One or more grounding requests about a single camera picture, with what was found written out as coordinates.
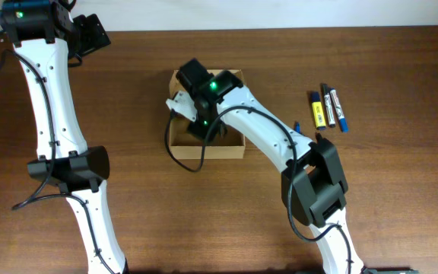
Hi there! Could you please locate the brown cardboard box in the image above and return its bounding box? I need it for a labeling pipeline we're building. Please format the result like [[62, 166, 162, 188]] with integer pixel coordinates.
[[167, 68, 246, 161]]

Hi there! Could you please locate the yellow highlighter with dark cap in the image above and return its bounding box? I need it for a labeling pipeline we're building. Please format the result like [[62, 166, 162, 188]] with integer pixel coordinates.
[[310, 91, 326, 130]]

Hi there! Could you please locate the black whiteboard marker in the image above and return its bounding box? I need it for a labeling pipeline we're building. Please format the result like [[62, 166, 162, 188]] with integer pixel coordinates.
[[320, 83, 335, 128]]

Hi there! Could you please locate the blue whiteboard marker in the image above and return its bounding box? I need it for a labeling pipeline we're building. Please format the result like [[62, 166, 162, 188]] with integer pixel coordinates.
[[330, 88, 348, 132]]

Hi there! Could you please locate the black permanent marker grey barrel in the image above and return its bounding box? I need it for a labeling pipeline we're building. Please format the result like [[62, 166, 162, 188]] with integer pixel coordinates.
[[315, 132, 323, 142]]

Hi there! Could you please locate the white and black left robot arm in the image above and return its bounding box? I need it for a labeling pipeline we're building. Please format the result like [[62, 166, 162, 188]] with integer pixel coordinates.
[[0, 0, 129, 273]]

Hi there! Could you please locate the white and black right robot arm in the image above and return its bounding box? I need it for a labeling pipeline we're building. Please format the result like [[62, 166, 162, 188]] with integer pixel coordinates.
[[169, 59, 367, 274]]

